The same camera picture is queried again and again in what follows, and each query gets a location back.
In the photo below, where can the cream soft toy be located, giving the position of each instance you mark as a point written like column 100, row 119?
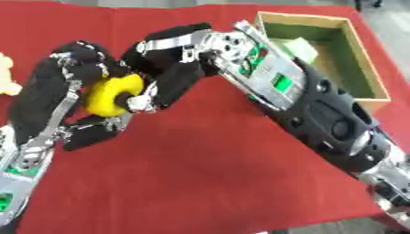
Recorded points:
column 6, row 76

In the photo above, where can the silver and black right robot arm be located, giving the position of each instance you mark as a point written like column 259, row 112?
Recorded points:
column 309, row 103

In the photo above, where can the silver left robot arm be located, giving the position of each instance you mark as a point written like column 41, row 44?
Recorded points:
column 18, row 176

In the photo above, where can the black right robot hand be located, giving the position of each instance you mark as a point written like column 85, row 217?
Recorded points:
column 171, row 70

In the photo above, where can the tan cardboard box green inside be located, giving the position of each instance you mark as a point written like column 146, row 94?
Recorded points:
column 341, row 58

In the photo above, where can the pale green block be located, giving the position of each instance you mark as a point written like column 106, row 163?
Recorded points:
column 301, row 48

